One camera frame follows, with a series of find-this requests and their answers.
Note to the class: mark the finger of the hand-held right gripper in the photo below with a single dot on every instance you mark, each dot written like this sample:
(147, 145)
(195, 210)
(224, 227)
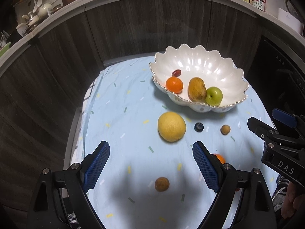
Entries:
(258, 127)
(284, 118)

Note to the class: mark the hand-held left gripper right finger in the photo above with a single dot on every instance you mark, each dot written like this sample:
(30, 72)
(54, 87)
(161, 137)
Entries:
(206, 167)

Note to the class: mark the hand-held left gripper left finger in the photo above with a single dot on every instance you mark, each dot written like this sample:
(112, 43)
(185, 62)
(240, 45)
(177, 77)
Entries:
(96, 167)

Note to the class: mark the dark blueberry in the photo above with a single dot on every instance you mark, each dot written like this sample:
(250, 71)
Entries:
(199, 127)

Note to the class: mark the large yellow citrus fruit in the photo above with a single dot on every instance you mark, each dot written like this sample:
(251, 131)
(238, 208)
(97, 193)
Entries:
(171, 126)

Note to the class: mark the green apple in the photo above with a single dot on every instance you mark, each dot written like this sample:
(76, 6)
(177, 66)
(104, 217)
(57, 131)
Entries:
(214, 96)

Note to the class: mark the yellow mango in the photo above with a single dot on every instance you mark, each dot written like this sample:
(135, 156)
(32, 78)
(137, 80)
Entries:
(196, 89)

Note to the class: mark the white scalloped ceramic bowl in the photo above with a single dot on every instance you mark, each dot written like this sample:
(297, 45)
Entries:
(209, 64)

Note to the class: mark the red grape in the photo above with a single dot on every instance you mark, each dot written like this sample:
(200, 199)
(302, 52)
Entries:
(176, 72)

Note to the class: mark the person's right hand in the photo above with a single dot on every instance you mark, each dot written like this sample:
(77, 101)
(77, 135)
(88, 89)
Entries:
(293, 200)

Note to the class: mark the black white striped cloth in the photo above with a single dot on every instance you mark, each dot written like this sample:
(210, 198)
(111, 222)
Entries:
(277, 196)

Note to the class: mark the black built-in dishwasher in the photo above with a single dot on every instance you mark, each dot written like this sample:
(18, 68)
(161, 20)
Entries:
(281, 81)

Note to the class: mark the light blue patterned cloth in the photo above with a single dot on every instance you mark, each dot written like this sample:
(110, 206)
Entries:
(124, 105)

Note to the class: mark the white rice cooker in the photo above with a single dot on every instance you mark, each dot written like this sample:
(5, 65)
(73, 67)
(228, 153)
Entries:
(289, 19)

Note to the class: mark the dark wood kitchen cabinets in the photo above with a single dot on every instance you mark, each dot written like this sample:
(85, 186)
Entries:
(143, 28)

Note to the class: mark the green plastic basin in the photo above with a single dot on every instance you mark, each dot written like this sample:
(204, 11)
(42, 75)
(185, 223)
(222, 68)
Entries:
(4, 49)

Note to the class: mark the white teapot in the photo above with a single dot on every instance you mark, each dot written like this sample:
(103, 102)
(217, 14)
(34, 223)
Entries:
(45, 9)

